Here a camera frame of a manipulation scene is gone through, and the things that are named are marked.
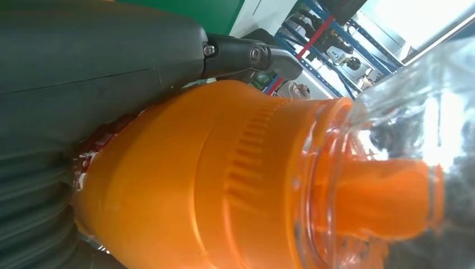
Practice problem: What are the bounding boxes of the orange plastic bottle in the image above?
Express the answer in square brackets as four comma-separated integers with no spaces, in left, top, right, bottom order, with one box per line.
[72,37,475,269]

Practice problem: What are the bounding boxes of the green table board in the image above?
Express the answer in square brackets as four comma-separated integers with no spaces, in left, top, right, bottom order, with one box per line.
[115,0,246,36]

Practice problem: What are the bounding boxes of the white table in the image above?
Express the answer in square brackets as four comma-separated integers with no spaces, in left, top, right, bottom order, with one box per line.
[229,0,302,38]

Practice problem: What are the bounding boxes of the blue metal shelf rack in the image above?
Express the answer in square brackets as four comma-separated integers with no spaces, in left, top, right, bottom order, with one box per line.
[263,0,405,99]

